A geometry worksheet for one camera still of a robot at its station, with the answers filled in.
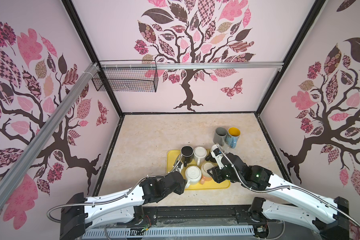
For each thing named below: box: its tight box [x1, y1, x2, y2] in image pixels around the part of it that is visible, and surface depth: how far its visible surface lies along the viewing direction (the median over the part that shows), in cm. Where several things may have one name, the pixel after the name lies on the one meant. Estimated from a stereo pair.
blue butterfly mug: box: [225, 127, 241, 149], surface depth 97 cm
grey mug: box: [213, 127, 228, 147], surface depth 97 cm
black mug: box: [181, 145, 194, 168], surface depth 89 cm
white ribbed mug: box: [185, 165, 202, 189], surface depth 81 cm
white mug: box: [193, 146, 208, 166], surface depth 90 cm
